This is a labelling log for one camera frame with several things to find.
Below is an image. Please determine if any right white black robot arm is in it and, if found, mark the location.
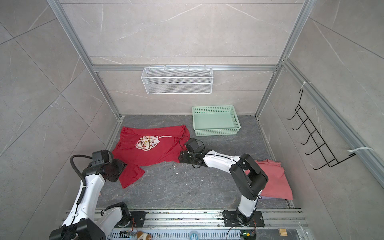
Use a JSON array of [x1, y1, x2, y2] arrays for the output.
[[179, 150, 269, 226]]

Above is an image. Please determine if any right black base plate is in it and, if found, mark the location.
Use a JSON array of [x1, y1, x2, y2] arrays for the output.
[[222, 210, 265, 228]]

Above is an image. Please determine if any black corrugated cable hose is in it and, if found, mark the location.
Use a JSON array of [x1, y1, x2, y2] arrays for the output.
[[69, 154, 94, 187]]

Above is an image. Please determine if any green circuit board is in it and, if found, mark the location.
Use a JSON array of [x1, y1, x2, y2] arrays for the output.
[[240, 231, 257, 240]]

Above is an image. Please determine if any black wire hook rack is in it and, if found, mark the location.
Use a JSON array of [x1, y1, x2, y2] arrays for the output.
[[287, 89, 356, 171]]

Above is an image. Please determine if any pink folded t shirt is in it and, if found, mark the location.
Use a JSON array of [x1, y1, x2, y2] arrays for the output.
[[256, 159, 293, 200]]

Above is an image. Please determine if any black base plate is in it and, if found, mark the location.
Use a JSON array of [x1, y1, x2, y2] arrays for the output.
[[222, 210, 265, 228], [117, 211, 147, 228]]

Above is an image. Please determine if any brown white round object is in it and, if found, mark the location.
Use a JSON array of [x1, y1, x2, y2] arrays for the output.
[[137, 231, 152, 240]]

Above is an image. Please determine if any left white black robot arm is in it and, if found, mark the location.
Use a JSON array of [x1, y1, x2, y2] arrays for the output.
[[49, 159, 132, 240]]

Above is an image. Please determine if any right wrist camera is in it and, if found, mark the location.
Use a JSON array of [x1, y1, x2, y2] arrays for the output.
[[185, 138, 204, 153]]

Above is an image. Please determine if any white wire mesh shelf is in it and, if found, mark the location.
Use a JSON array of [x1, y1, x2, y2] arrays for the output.
[[141, 67, 214, 95]]

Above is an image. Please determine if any green plastic basket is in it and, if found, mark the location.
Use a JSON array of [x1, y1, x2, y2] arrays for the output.
[[192, 105, 241, 137]]

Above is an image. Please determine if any aluminium rail base frame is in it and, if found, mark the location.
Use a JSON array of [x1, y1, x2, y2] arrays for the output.
[[107, 209, 313, 240]]

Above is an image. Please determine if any lavender folded t shirt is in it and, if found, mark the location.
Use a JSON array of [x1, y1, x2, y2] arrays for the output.
[[260, 196, 277, 200]]

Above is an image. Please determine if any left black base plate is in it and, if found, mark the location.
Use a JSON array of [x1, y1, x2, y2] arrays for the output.
[[117, 211, 147, 228]]

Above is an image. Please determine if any red t shirt with print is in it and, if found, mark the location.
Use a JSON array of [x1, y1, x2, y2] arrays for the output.
[[112, 125, 190, 189]]

